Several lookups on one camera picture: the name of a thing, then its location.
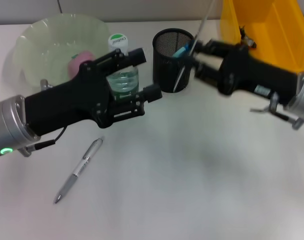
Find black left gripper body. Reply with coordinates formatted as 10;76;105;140
24;61;113;138

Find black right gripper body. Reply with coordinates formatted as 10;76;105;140
217;45;300;104

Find clear plastic ruler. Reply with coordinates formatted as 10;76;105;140
172;0;217;93

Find clear green-label water bottle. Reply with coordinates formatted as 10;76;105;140
105;33;140;104

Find blue handled scissors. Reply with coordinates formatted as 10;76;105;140
172;41;193;59

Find green plastic wrapper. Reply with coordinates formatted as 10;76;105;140
238;24;257;49

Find pink toy peach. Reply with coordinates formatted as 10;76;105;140
67;50;96;79

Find silver ballpoint pen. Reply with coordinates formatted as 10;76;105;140
53;136;105;205

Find black mesh pen cup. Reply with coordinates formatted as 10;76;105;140
152;27;196;94

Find translucent green wavy fruit plate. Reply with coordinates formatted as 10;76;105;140
11;13;113;95

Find left gripper metal connector plug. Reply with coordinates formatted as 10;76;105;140
40;78;55;91

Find gripper metal connector plug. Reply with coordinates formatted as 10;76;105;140
40;78;55;91
250;92;281;115

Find right gripper metal connector plug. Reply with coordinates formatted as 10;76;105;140
250;92;281;115

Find yellow plastic bin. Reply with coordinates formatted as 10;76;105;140
219;0;304;74

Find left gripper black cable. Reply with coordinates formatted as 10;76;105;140
26;125;68;153

